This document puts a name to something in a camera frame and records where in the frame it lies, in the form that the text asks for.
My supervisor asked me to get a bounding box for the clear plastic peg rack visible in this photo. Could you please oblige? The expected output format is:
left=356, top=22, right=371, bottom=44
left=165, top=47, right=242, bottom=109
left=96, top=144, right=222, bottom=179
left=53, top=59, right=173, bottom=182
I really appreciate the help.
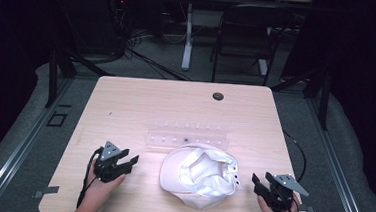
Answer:
left=144, top=117, right=232, bottom=155

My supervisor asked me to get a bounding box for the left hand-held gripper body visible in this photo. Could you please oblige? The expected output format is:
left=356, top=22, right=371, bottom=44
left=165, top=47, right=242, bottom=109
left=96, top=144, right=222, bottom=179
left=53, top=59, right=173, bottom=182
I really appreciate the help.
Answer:
left=92, top=140, right=134, bottom=185

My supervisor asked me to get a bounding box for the white cap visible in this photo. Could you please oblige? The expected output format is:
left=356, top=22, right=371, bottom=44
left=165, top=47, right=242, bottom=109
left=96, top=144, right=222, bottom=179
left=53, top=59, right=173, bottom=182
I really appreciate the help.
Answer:
left=156, top=140, right=245, bottom=212

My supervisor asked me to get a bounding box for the black metal frame stand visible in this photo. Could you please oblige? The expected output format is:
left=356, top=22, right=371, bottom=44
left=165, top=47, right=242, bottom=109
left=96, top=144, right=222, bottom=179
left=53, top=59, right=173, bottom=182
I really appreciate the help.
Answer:
left=268, top=60, right=334, bottom=132
left=43, top=42, right=118, bottom=114

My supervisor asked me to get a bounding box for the black metal chair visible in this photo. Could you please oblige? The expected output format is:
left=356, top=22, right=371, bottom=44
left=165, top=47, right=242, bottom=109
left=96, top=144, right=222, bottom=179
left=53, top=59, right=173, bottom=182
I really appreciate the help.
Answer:
left=208, top=1, right=295, bottom=89

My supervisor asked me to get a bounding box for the aluminium floor rail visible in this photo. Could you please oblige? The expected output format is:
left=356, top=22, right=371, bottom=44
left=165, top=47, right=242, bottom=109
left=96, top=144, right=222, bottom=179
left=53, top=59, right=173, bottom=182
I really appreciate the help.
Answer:
left=298, top=95, right=376, bottom=212
left=0, top=72, right=76, bottom=212

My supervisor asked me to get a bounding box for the person's left hand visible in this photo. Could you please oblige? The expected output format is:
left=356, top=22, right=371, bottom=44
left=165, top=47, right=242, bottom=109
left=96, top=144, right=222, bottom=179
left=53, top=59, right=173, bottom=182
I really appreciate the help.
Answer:
left=79, top=159, right=129, bottom=212

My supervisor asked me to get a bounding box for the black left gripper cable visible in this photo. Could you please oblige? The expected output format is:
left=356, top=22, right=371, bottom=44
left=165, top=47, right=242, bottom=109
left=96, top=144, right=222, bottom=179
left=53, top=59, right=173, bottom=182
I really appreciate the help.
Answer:
left=76, top=145, right=105, bottom=211

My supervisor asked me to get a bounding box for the black cable beside table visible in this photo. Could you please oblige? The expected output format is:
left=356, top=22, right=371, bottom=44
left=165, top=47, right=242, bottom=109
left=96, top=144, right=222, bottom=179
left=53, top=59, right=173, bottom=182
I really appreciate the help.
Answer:
left=279, top=130, right=309, bottom=182

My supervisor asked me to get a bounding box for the white desk leg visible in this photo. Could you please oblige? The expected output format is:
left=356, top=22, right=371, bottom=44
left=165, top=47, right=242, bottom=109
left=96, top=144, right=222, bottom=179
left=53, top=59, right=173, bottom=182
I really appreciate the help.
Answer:
left=180, top=2, right=197, bottom=72

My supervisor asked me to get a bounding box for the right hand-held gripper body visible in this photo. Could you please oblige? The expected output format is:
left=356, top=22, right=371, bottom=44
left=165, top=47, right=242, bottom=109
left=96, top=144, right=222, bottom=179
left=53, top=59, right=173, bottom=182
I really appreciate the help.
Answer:
left=263, top=172, right=311, bottom=212

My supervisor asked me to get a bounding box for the bundle of black floor cables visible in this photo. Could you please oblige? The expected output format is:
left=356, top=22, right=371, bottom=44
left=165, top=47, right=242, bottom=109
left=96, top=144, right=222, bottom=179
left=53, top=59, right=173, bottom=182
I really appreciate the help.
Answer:
left=104, top=0, right=197, bottom=82

